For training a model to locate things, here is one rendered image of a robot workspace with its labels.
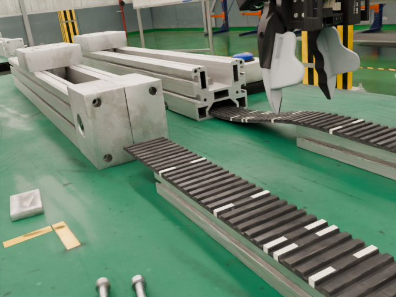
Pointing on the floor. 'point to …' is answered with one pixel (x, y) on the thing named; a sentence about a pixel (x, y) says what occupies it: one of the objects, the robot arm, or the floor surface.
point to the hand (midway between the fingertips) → (299, 96)
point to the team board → (173, 4)
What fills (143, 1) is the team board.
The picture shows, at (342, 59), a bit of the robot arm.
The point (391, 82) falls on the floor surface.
